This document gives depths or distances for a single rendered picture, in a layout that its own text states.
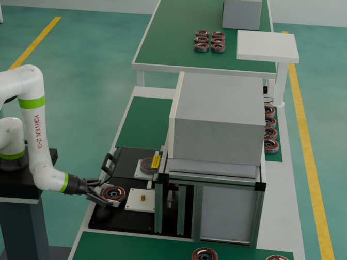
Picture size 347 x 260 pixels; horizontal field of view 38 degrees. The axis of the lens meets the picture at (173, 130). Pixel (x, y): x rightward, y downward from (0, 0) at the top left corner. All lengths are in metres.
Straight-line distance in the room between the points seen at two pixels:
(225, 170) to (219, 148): 0.09
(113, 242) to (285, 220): 0.81
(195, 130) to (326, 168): 2.26
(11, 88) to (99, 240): 0.76
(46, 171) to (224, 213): 0.80
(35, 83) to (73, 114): 2.47
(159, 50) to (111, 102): 1.00
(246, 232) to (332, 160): 2.14
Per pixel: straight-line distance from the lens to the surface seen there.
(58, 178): 2.33
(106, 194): 2.49
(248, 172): 2.14
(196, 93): 2.26
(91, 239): 2.35
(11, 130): 2.56
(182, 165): 2.14
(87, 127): 4.52
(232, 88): 2.32
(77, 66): 5.63
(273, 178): 2.75
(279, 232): 2.44
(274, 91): 3.34
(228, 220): 2.25
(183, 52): 4.06
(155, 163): 2.24
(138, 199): 2.48
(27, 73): 2.26
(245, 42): 3.12
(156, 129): 3.06
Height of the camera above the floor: 2.38
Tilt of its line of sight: 32 degrees down
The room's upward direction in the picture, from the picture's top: 2 degrees clockwise
